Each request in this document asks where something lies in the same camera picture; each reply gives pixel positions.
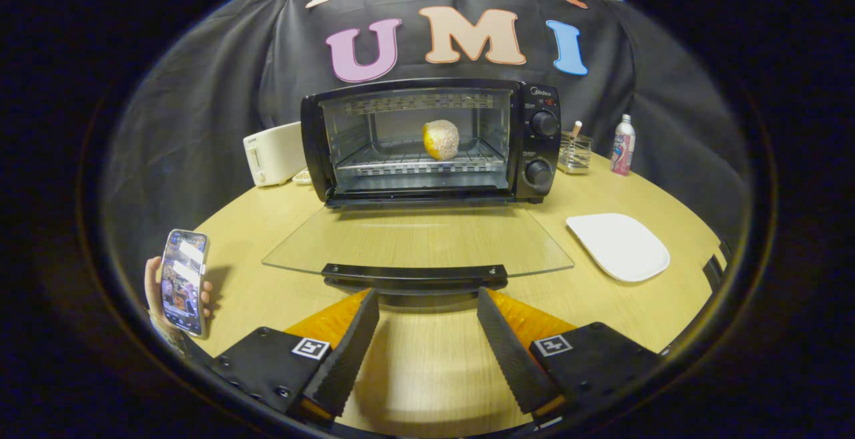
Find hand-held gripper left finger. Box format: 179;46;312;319
207;287;380;424

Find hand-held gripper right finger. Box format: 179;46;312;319
476;287;665;420

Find black toaster oven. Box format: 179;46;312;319
263;78;575;294

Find crumb-coated bread ball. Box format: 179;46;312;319
422;119;460;161

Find white bread toaster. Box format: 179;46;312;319
242;122;308;188

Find white plate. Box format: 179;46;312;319
566;213;671;283

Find smartphone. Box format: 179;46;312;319
160;229;210;338

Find black table clamp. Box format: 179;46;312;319
701;252;730;293

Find white pink spray bottle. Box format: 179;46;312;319
611;114;636;176

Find black backdrop cloth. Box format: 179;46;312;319
100;0;752;273

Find metal wire basket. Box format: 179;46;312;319
558;132;593;174

